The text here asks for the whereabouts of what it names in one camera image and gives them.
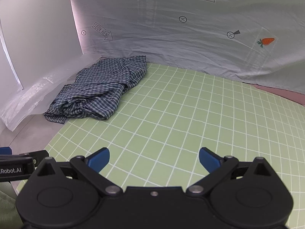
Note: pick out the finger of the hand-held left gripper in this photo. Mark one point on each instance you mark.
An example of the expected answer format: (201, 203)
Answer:
(35, 157)
(5, 151)

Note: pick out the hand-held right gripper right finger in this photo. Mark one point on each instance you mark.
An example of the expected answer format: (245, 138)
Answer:
(209, 159)

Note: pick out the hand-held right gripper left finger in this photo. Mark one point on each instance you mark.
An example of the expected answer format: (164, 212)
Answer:
(101, 158)

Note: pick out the blue plaid shirt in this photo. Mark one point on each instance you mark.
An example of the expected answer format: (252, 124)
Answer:
(95, 93)

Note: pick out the olive green cloth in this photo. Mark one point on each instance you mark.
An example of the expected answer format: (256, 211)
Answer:
(7, 210)

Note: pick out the green grid mat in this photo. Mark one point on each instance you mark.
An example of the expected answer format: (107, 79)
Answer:
(178, 114)

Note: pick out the clear plastic bag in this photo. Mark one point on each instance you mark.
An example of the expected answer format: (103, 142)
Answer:
(26, 100)

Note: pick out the pink fabric band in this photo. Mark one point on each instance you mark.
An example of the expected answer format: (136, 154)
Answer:
(286, 95)

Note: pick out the grey carrot print sheet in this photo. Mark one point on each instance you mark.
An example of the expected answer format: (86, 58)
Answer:
(178, 47)

